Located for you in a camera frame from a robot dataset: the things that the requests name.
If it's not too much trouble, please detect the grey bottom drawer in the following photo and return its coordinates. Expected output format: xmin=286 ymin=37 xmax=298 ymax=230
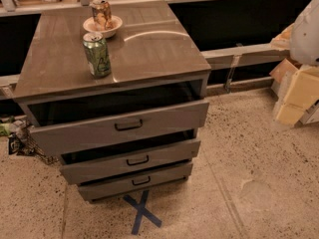
xmin=78 ymin=161 xmax=192 ymax=201

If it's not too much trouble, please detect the grey drawer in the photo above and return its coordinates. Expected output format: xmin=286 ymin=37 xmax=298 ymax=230
xmin=60 ymin=138 xmax=200 ymax=184
xmin=30 ymin=100 xmax=208 ymax=155
xmin=78 ymin=161 xmax=192 ymax=201

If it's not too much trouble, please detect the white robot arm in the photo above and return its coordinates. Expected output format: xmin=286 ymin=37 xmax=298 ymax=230
xmin=290 ymin=0 xmax=319 ymax=66

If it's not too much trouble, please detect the grey drawer cabinet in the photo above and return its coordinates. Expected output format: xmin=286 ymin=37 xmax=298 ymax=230
xmin=12 ymin=0 xmax=212 ymax=204

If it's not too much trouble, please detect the grey middle drawer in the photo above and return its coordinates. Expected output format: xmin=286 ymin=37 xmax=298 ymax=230
xmin=60 ymin=138 xmax=200 ymax=184

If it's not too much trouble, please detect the grey top drawer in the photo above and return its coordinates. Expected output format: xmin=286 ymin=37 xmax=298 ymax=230
xmin=30 ymin=100 xmax=208 ymax=155

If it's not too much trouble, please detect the green soda can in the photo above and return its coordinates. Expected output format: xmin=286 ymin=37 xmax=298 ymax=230
xmin=83 ymin=32 xmax=111 ymax=78

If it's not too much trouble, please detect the blue tape cross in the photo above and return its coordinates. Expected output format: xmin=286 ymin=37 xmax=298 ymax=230
xmin=123 ymin=190 xmax=162 ymax=235

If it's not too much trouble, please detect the white bowl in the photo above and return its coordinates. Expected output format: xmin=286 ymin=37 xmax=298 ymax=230
xmin=83 ymin=15 xmax=123 ymax=38

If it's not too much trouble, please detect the brown crumpled soda can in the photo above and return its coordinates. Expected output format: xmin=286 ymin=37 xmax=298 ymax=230
xmin=91 ymin=0 xmax=113 ymax=31

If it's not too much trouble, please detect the cardboard box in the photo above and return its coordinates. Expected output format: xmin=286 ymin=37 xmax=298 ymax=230
xmin=268 ymin=23 xmax=319 ymax=126

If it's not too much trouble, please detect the litter pile with wire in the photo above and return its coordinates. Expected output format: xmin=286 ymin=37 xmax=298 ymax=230
xmin=0 ymin=117 xmax=58 ymax=165

